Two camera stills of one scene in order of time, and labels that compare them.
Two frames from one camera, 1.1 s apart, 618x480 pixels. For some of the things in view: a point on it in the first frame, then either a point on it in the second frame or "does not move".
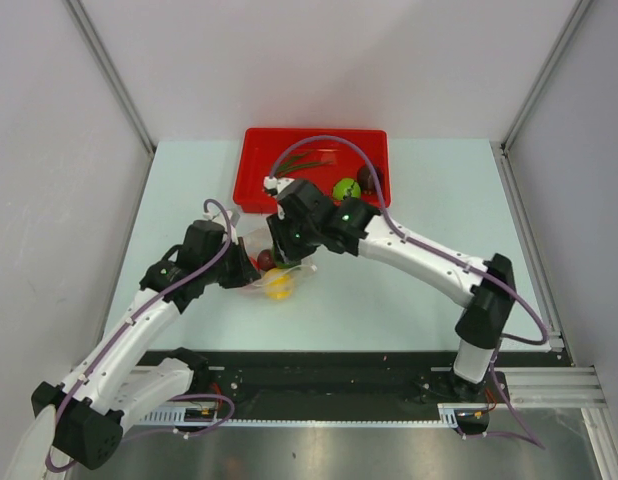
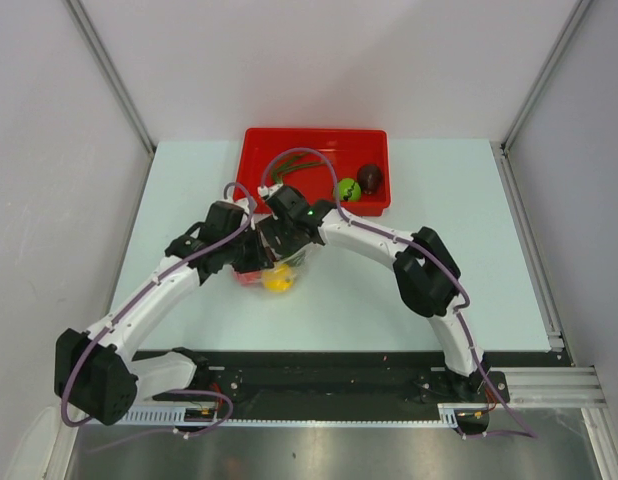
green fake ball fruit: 346,188 does not move
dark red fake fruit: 367,183 does not move
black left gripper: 245,272 -> 259,259
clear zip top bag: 277,278 does not move
